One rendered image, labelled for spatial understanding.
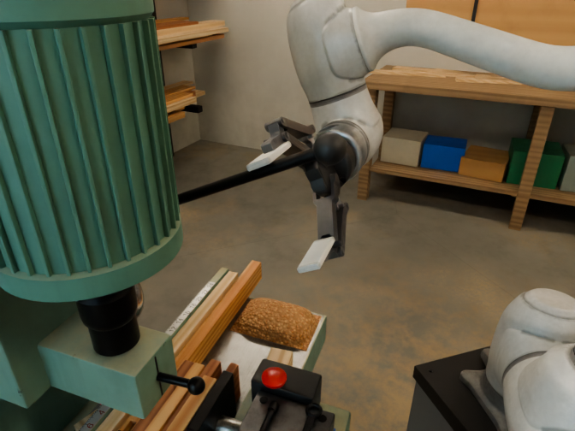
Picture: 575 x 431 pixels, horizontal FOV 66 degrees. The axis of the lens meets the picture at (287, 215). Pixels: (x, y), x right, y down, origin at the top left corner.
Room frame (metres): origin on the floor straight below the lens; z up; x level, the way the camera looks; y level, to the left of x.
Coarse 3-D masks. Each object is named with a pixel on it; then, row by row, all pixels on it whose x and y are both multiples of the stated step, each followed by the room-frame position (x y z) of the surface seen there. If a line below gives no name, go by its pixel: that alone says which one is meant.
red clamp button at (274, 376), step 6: (264, 372) 0.38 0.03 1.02; (270, 372) 0.38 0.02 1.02; (276, 372) 0.38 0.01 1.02; (282, 372) 0.38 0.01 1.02; (264, 378) 0.37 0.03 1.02; (270, 378) 0.37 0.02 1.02; (276, 378) 0.37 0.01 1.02; (282, 378) 0.37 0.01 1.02; (264, 384) 0.37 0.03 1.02; (270, 384) 0.36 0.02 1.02; (276, 384) 0.36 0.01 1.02; (282, 384) 0.37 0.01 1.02
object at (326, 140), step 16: (320, 144) 0.43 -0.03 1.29; (336, 144) 0.43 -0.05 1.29; (288, 160) 0.45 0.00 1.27; (304, 160) 0.45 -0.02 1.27; (320, 160) 0.43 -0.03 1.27; (336, 160) 0.43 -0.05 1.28; (240, 176) 0.47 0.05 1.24; (256, 176) 0.47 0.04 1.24; (192, 192) 0.50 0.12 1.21; (208, 192) 0.49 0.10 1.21
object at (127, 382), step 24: (48, 336) 0.39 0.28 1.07; (72, 336) 0.39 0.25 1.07; (144, 336) 0.39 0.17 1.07; (168, 336) 0.39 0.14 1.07; (48, 360) 0.38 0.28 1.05; (72, 360) 0.36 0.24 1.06; (96, 360) 0.36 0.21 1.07; (120, 360) 0.36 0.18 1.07; (144, 360) 0.36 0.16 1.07; (168, 360) 0.38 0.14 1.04; (72, 384) 0.37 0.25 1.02; (96, 384) 0.35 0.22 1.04; (120, 384) 0.34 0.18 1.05; (144, 384) 0.34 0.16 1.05; (168, 384) 0.38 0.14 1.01; (120, 408) 0.34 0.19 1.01; (144, 408) 0.34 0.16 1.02
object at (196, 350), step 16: (256, 272) 0.71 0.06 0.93; (240, 288) 0.65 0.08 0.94; (224, 304) 0.61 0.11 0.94; (240, 304) 0.65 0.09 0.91; (208, 320) 0.57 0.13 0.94; (224, 320) 0.59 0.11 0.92; (208, 336) 0.54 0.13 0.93; (192, 352) 0.50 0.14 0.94; (208, 352) 0.53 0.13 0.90; (176, 368) 0.47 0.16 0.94
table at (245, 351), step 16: (320, 320) 0.61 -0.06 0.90; (224, 336) 0.57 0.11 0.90; (240, 336) 0.57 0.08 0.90; (320, 336) 0.59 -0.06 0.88; (224, 352) 0.53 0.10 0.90; (240, 352) 0.53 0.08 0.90; (256, 352) 0.53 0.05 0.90; (304, 352) 0.53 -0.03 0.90; (224, 368) 0.50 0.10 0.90; (240, 368) 0.50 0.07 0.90; (256, 368) 0.50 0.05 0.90; (304, 368) 0.51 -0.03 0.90; (240, 384) 0.47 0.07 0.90; (240, 400) 0.44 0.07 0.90
